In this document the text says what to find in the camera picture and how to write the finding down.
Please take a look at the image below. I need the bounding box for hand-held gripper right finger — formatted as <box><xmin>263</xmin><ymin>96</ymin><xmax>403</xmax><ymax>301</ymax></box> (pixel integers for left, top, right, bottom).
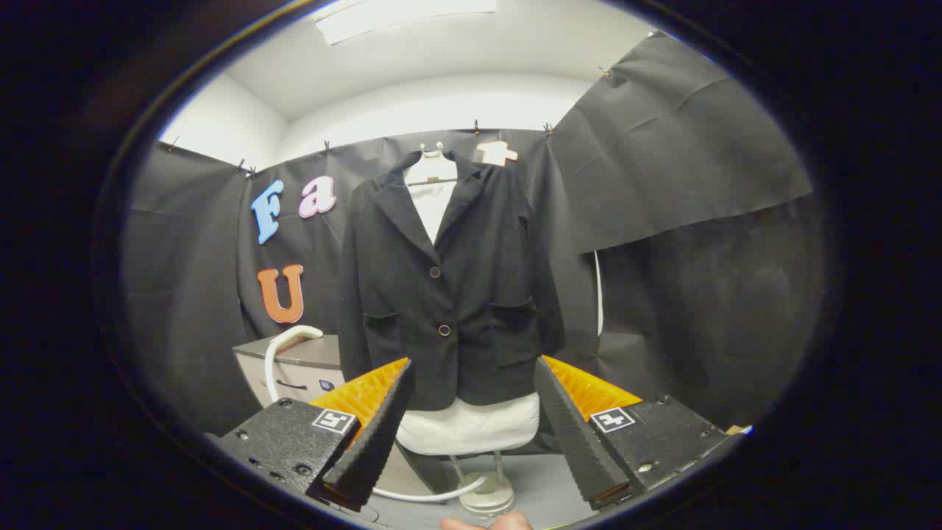
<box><xmin>534</xmin><ymin>355</ymin><xmax>744</xmax><ymax>510</ymax></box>

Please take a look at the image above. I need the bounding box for white plastic hanger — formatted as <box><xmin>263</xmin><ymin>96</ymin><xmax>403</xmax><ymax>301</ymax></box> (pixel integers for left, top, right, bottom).
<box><xmin>403</xmin><ymin>142</ymin><xmax>461</xmax><ymax>186</ymax></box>

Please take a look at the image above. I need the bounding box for white steamer stand base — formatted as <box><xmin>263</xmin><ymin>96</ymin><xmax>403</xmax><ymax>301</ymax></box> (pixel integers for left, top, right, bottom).
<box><xmin>447</xmin><ymin>450</ymin><xmax>516</xmax><ymax>516</ymax></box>

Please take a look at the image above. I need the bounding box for long ceiling light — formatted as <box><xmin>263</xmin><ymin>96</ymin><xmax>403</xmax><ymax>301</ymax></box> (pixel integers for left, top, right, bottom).
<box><xmin>315</xmin><ymin>0</ymin><xmax>498</xmax><ymax>46</ymax></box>

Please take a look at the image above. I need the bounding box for black backdrop cloth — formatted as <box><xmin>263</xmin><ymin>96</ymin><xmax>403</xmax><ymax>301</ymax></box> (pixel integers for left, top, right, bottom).
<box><xmin>121</xmin><ymin>33</ymin><xmax>814</xmax><ymax>442</ymax></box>

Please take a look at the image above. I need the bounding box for black suit jacket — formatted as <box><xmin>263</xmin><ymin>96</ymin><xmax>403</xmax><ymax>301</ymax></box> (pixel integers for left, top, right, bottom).
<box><xmin>339</xmin><ymin>151</ymin><xmax>566</xmax><ymax>411</ymax></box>

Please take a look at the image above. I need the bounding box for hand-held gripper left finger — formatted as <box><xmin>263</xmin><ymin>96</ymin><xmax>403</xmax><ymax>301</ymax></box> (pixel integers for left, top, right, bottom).
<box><xmin>217</xmin><ymin>357</ymin><xmax>414</xmax><ymax>512</ymax></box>

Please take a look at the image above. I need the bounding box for grey cabinet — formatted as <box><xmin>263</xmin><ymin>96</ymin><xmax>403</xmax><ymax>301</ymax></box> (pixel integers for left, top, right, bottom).
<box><xmin>233</xmin><ymin>335</ymin><xmax>347</xmax><ymax>409</ymax></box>

